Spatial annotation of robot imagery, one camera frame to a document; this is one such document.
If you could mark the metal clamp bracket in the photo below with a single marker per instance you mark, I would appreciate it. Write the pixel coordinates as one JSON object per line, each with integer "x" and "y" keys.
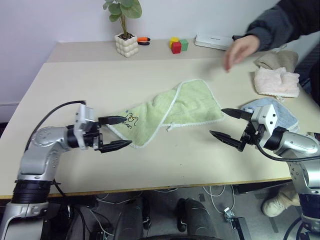
{"x": 235, "y": 221}

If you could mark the red wooden block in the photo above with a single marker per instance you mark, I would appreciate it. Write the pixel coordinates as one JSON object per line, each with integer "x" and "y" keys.
{"x": 176, "y": 48}

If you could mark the cream bubble plant pot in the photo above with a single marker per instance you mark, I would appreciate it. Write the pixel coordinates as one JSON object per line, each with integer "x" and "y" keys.
{"x": 126, "y": 47}

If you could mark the beige trouser leg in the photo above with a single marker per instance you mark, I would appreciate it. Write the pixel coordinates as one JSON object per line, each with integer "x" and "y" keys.
{"x": 291, "y": 198}

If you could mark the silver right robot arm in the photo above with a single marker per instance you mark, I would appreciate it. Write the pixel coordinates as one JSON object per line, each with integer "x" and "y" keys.
{"x": 297, "y": 142}

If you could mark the person's dark sleeved forearm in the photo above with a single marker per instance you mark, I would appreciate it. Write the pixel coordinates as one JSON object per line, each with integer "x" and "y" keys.
{"x": 287, "y": 20}

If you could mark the light blue towel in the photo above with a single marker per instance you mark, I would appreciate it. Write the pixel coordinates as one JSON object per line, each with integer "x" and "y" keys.
{"x": 285, "y": 112}

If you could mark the person's bare hand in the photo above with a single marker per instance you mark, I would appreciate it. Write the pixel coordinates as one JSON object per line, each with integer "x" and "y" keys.
{"x": 241, "y": 48}

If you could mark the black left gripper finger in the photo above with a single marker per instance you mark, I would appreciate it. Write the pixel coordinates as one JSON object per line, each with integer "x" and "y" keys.
{"x": 112, "y": 120}
{"x": 115, "y": 146}

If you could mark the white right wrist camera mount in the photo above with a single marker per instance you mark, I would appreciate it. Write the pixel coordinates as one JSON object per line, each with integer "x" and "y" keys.
{"x": 268, "y": 117}

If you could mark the yellow wooden block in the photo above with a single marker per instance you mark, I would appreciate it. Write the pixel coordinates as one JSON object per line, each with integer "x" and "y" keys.
{"x": 174, "y": 40}

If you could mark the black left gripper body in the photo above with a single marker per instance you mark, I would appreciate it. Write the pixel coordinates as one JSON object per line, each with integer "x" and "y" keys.
{"x": 93, "y": 136}

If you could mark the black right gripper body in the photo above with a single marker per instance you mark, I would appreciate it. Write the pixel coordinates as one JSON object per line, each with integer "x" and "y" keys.
{"x": 251, "y": 136}

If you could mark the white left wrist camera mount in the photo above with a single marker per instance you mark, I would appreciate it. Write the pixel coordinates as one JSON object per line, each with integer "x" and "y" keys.
{"x": 83, "y": 120}

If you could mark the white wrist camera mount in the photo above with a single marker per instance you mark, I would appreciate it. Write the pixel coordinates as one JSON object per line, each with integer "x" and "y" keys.
{"x": 83, "y": 120}
{"x": 268, "y": 117}

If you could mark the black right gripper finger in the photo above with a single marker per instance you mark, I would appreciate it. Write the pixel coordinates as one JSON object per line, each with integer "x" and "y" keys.
{"x": 238, "y": 114}
{"x": 230, "y": 141}

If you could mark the dark rounded shape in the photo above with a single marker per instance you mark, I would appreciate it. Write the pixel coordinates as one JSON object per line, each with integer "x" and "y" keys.
{"x": 195, "y": 217}
{"x": 132, "y": 220}

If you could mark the green leafy plant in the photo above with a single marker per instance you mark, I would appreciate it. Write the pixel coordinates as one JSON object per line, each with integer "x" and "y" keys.
{"x": 130, "y": 7}

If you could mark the orange and black tool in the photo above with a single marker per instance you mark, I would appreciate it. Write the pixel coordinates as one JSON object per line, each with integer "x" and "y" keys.
{"x": 143, "y": 41}

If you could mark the green wooden block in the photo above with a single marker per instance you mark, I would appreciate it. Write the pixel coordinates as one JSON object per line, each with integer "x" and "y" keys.
{"x": 184, "y": 45}

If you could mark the flat white box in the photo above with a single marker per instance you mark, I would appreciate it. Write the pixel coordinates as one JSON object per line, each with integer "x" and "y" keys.
{"x": 210, "y": 41}

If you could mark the black table frame bar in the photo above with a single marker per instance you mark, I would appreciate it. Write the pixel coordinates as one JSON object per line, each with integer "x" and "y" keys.
{"x": 260, "y": 187}

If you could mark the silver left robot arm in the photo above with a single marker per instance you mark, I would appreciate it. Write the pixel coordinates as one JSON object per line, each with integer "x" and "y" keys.
{"x": 37, "y": 155}

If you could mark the beige towel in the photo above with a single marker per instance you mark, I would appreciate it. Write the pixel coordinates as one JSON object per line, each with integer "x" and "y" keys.
{"x": 282, "y": 60}

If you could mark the long black box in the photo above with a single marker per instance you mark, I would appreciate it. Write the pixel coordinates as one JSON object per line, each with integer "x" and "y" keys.
{"x": 236, "y": 37}

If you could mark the pink towel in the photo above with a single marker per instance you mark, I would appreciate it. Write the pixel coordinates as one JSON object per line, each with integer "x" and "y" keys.
{"x": 270, "y": 82}

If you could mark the light green towel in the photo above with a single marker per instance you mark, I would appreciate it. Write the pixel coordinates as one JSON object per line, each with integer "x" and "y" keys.
{"x": 192, "y": 105}

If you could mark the white sneaker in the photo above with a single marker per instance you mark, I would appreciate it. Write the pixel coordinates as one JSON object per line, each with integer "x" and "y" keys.
{"x": 272, "y": 207}

